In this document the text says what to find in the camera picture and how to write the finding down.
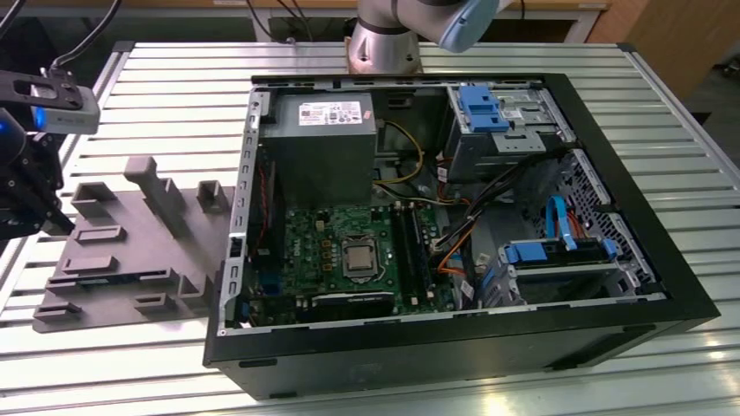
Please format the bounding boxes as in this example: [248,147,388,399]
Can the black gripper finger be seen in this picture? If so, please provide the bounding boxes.
[0,203,45,242]
[21,132,74,237]

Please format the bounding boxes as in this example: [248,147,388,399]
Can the RAM stick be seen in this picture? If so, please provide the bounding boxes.
[413,206,438,301]
[73,275,129,287]

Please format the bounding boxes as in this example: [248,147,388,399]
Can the black RAM slot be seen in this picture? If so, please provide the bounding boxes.
[400,203,422,307]
[389,202,413,307]

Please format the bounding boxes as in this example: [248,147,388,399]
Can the grey parts rack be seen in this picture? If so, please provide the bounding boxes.
[30,155,238,334]

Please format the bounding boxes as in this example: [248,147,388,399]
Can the green motherboard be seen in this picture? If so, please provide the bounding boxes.
[245,201,464,326]

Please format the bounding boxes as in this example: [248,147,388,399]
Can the grey power supply unit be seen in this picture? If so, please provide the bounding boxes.
[257,90,380,207]

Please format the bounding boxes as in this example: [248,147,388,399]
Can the silver CPU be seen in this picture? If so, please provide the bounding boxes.
[344,246,374,272]

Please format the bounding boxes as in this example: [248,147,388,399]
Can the CPU socket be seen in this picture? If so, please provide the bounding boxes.
[337,233,386,285]

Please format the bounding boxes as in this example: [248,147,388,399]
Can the black graphics card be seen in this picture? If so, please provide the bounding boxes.
[293,289,397,324]

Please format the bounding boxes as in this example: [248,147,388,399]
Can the blue plastic drive latch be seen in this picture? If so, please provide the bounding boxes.
[458,86,510,133]

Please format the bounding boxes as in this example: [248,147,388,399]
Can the black PC case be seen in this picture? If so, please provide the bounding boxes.
[201,72,722,400]

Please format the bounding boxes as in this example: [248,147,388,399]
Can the metal drive cage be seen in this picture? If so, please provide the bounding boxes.
[444,84,577,183]

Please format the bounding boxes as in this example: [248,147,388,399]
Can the hard disk in blue carrier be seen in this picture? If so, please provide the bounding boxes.
[500,237,620,272]

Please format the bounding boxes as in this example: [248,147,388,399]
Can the metal disk bay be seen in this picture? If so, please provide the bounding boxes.
[476,236,666,311]

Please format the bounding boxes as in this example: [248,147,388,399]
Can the wooden cabinet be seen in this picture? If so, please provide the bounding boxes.
[586,0,740,103]

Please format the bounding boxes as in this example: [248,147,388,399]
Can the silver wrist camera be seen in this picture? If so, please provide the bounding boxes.
[28,81,100,136]

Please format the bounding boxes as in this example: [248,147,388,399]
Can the black camera cable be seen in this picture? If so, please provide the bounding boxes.
[48,0,124,81]

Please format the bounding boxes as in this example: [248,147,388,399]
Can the yellow wires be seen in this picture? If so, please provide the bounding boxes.
[372,120,426,192]

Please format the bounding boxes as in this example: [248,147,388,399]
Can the orange data wire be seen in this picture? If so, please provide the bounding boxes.
[433,233,473,277]

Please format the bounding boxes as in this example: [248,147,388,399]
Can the black cable bundle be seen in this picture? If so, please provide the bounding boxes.
[430,146,578,252]

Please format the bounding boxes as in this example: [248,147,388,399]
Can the blue flat data wire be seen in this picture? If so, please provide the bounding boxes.
[544,195,578,251]

